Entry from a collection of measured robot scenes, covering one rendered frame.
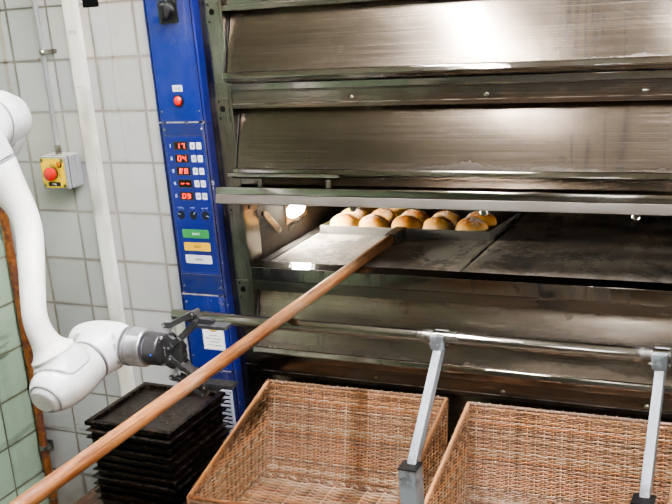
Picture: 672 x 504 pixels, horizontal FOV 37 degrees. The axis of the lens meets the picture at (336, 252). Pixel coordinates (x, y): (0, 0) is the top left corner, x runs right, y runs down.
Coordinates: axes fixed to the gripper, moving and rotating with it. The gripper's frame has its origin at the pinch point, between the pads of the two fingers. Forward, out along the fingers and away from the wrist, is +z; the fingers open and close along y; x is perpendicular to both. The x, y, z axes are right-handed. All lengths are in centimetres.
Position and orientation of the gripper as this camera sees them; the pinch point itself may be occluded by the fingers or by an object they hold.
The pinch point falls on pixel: (227, 355)
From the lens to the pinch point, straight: 222.7
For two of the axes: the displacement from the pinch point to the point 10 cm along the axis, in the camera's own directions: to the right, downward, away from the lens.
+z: 9.0, 0.4, -4.4
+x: -4.3, 2.8, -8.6
